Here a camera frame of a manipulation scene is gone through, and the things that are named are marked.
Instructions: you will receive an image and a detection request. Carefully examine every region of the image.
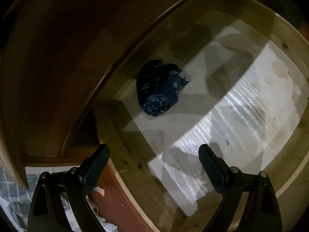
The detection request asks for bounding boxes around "grey plaid bedding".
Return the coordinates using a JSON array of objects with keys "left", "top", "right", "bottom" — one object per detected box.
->
[{"left": 0, "top": 166, "right": 44, "bottom": 223}]

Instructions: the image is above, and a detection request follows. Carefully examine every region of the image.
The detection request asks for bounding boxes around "brown wooden nightstand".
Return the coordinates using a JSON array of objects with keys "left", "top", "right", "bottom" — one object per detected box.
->
[{"left": 0, "top": 0, "right": 219, "bottom": 192}]

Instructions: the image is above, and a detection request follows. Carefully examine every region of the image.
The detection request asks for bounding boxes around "pale drawer liner paper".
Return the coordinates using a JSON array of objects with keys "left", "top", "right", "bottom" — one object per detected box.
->
[{"left": 120, "top": 20, "right": 304, "bottom": 217}]

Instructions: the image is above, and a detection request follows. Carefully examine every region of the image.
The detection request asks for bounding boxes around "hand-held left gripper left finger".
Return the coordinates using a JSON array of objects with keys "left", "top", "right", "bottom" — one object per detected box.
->
[{"left": 27, "top": 144, "right": 110, "bottom": 232}]

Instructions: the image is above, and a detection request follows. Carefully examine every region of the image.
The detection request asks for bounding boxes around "dark blue speckled underwear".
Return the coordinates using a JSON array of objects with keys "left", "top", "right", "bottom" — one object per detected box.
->
[{"left": 136, "top": 59, "right": 190, "bottom": 119}]

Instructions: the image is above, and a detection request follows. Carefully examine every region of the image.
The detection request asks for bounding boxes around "wooden drawer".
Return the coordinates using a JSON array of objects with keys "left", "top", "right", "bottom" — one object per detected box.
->
[{"left": 92, "top": 0, "right": 309, "bottom": 232}]

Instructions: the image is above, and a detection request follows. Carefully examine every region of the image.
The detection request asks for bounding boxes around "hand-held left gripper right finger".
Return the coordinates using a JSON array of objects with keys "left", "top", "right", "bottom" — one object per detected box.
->
[{"left": 198, "top": 144, "right": 283, "bottom": 232}]

